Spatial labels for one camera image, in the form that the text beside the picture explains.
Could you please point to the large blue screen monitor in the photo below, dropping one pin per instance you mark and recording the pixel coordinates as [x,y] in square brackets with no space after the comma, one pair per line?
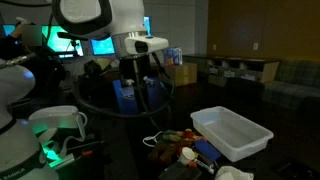
[103,46]

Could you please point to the cardboard box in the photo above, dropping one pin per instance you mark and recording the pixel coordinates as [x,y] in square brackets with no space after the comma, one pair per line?
[181,75]

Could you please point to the black tray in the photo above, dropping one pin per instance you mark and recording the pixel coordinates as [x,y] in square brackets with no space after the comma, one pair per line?
[180,173]

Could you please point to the orange toy disc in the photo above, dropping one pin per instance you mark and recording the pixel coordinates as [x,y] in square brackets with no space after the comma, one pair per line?
[192,164]

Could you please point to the orange tipped tool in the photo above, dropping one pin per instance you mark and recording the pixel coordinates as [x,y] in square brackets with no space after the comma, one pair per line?
[87,153]

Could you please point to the green toy vegetable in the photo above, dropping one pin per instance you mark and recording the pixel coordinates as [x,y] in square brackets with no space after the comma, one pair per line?
[171,136]

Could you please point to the red toy ball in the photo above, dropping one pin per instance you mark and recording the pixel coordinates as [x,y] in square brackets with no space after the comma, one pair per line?
[189,134]

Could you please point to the white terry cloth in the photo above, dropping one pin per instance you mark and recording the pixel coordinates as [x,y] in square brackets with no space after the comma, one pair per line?
[231,174]

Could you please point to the blue white carton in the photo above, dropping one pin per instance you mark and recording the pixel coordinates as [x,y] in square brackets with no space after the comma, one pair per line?
[172,56]

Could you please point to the black camera on tripod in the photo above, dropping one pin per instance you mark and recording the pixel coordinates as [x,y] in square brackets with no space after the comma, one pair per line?
[71,36]

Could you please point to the blue block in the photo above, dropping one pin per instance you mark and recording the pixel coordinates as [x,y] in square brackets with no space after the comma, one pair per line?
[207,150]

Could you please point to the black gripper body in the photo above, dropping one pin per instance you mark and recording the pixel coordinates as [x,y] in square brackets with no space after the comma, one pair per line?
[126,68]

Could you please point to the brown plush toy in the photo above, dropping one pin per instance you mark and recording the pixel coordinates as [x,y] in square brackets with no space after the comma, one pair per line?
[166,151]

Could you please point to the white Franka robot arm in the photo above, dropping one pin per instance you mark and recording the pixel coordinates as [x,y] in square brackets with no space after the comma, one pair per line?
[86,13]

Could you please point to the green screen computer monitor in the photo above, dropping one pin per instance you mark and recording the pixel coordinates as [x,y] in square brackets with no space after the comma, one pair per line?
[63,41]

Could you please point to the person in dark clothes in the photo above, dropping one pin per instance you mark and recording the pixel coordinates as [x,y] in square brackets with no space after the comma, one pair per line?
[31,35]

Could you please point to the clear plastic bin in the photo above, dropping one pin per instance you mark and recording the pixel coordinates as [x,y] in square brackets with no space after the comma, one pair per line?
[233,133]

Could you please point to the blue container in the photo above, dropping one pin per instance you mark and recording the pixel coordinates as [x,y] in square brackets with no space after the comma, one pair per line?
[123,98]

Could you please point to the green plaid sofa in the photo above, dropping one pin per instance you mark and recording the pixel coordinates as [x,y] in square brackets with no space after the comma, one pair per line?
[293,83]

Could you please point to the dark wood console shelf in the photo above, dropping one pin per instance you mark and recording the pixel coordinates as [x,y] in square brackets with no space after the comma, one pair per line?
[233,66]

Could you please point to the white wall outlet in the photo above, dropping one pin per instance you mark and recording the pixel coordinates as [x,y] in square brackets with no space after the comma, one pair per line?
[255,46]
[214,47]

